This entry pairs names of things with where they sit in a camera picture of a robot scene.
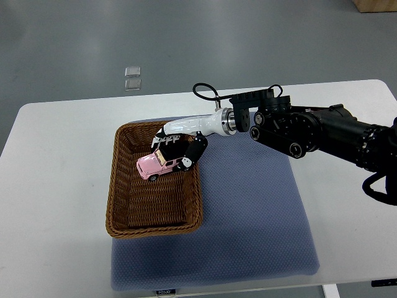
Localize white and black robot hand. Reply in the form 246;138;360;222
151;108;236;171

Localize pink toy car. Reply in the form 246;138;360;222
136;148;184;181

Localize black table control panel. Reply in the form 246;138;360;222
371;279;397;287

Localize brown wicker basket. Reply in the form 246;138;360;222
105;121;203;239

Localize upper clear floor plate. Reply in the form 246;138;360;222
125;66;141;77

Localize white table leg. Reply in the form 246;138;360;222
322;284;340;298

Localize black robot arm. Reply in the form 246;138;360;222
230;88;396;175

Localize clear floor plate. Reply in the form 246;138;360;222
125;79;141;91
125;66;141;77

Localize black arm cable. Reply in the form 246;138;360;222
192;83;232;110

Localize lower clear floor plate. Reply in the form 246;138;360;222
125;79;141;91

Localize wooden box corner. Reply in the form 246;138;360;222
353;0;397;13

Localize blue-grey padded mat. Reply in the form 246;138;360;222
112;133;319;291

